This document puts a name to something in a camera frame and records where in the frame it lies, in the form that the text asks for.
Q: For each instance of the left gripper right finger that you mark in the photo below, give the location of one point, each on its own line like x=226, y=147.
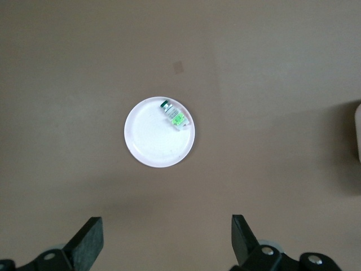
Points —
x=248, y=248

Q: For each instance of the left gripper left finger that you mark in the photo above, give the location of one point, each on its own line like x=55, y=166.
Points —
x=84, y=248

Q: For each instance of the white lidded storage box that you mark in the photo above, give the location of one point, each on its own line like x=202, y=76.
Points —
x=358, y=132

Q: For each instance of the pale pink plate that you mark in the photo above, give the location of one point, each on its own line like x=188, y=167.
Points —
x=152, y=141

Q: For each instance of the green push button switch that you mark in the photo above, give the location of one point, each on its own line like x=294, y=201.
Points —
x=175, y=116

